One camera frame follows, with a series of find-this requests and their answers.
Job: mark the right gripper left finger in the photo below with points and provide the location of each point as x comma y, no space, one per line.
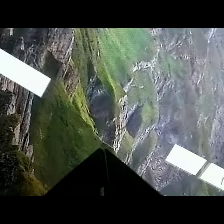
86,180

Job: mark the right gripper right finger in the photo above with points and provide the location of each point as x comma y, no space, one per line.
126,181

